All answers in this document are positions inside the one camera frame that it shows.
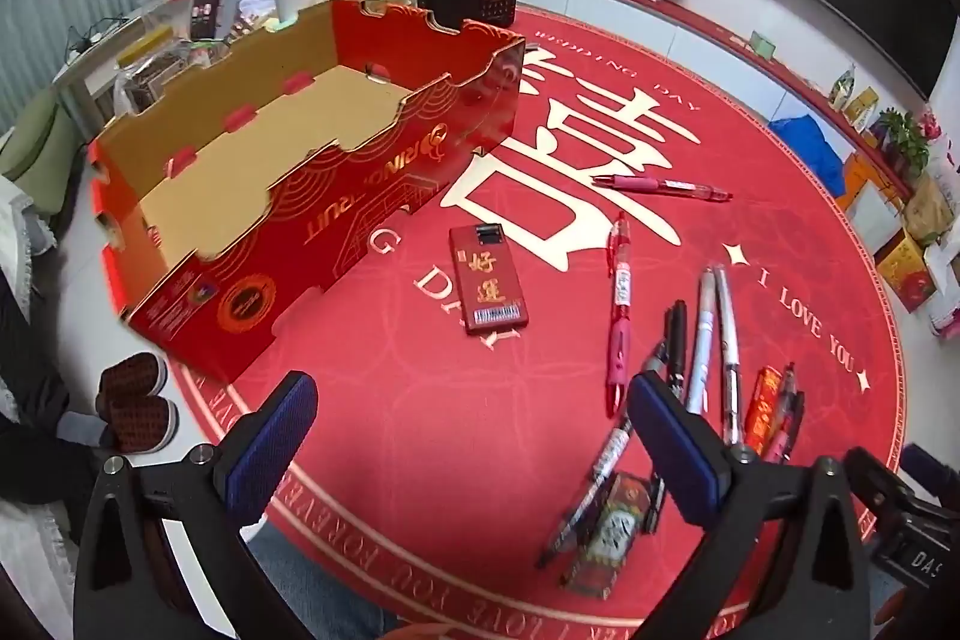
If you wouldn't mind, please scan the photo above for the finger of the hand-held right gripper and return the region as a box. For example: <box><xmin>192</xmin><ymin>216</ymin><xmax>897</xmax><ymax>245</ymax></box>
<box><xmin>846</xmin><ymin>447</ymin><xmax>923</xmax><ymax>525</ymax></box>
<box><xmin>902</xmin><ymin>443</ymin><xmax>960</xmax><ymax>498</ymax></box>

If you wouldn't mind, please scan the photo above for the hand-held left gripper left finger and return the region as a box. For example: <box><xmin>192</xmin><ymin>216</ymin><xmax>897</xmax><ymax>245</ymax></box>
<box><xmin>71</xmin><ymin>370</ymin><xmax>320</xmax><ymax>640</ymax></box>

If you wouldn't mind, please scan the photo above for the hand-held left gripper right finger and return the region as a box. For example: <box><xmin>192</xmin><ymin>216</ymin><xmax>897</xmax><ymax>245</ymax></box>
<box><xmin>626</xmin><ymin>372</ymin><xmax>882</xmax><ymax>640</ymax></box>

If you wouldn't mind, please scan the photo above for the grey grip clear pen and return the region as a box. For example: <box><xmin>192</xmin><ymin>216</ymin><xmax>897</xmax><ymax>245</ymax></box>
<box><xmin>534</xmin><ymin>340</ymin><xmax>676</xmax><ymax>570</ymax></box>

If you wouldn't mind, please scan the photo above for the slim red box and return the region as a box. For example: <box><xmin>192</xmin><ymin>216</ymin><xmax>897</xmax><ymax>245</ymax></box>
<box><xmin>742</xmin><ymin>366</ymin><xmax>785</xmax><ymax>453</ymax></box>

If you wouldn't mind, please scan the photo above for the dark red pen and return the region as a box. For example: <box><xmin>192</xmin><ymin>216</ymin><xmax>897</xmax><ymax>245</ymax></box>
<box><xmin>763</xmin><ymin>362</ymin><xmax>807</xmax><ymax>465</ymax></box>

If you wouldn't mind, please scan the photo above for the black marker pen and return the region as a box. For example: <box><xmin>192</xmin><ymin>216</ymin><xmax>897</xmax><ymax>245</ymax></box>
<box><xmin>643</xmin><ymin>301</ymin><xmax>691</xmax><ymax>532</ymax></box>

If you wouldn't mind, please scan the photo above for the small patterned box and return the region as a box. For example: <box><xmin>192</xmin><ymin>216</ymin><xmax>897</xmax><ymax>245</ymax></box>
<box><xmin>559</xmin><ymin>471</ymin><xmax>653</xmax><ymax>600</ymax></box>

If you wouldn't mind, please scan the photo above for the white label red pen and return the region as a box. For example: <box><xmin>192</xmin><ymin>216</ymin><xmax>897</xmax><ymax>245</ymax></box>
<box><xmin>604</xmin><ymin>211</ymin><xmax>635</xmax><ymax>420</ymax></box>

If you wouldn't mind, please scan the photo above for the red card pack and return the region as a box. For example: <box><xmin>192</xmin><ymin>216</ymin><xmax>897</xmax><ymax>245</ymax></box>
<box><xmin>448</xmin><ymin>222</ymin><xmax>535</xmax><ymax>335</ymax></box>

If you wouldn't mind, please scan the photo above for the pink grip red pen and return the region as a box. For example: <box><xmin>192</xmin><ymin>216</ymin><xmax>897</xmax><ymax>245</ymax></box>
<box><xmin>591</xmin><ymin>173</ymin><xmax>734</xmax><ymax>205</ymax></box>

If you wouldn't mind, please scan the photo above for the red cardboard fruit box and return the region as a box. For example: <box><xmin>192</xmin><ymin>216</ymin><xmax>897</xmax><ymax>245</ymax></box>
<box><xmin>86</xmin><ymin>0</ymin><xmax>526</xmax><ymax>386</ymax></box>

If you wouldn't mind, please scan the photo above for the silver pen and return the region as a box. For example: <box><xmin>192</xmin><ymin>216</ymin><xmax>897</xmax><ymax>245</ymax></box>
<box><xmin>711</xmin><ymin>265</ymin><xmax>745</xmax><ymax>450</ymax></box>

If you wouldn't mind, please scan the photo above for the blue patterned white pen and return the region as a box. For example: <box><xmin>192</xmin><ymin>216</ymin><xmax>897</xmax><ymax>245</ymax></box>
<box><xmin>684</xmin><ymin>265</ymin><xmax>719</xmax><ymax>416</ymax></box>

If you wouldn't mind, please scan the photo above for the dark red shoe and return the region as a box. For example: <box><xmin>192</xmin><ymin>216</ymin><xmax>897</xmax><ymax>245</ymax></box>
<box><xmin>105</xmin><ymin>389</ymin><xmax>181</xmax><ymax>457</ymax></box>
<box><xmin>94</xmin><ymin>351</ymin><xmax>170</xmax><ymax>420</ymax></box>

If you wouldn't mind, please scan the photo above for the person's leg in jeans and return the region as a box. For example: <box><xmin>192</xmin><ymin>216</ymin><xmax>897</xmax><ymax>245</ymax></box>
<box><xmin>244</xmin><ymin>520</ymin><xmax>406</xmax><ymax>640</ymax></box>

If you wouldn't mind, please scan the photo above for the red round printed mat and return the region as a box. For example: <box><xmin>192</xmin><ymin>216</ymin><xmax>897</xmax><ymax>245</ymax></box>
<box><xmin>169</xmin><ymin>6</ymin><xmax>908</xmax><ymax>640</ymax></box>

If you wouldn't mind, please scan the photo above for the yellow cardboard box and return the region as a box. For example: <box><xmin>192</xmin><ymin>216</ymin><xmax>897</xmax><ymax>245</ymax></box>
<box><xmin>877</xmin><ymin>231</ymin><xmax>938</xmax><ymax>311</ymax></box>

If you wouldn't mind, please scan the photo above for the potted plant with flowers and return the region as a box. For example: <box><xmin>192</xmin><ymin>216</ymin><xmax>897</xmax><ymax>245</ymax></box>
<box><xmin>874</xmin><ymin>107</ymin><xmax>953</xmax><ymax>176</ymax></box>

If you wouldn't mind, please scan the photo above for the blue plastic bag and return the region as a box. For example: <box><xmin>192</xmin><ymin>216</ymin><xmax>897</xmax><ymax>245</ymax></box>
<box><xmin>769</xmin><ymin>113</ymin><xmax>848</xmax><ymax>199</ymax></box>

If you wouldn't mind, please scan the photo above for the yellow snack packet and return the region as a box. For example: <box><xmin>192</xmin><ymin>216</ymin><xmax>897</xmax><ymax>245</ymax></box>
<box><xmin>847</xmin><ymin>89</ymin><xmax>882</xmax><ymax>135</ymax></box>

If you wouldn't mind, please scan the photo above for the green cushion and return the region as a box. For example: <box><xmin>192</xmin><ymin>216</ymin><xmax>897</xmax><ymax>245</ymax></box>
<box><xmin>0</xmin><ymin>85</ymin><xmax>83</xmax><ymax>214</ymax></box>

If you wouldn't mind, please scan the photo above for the green snack packet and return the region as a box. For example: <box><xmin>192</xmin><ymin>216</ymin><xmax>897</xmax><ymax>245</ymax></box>
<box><xmin>829</xmin><ymin>66</ymin><xmax>860</xmax><ymax>112</ymax></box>

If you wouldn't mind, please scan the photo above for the plastic jar yellow lid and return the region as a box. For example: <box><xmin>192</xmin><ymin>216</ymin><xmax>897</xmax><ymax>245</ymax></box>
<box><xmin>112</xmin><ymin>25</ymin><xmax>188</xmax><ymax>109</ymax></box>

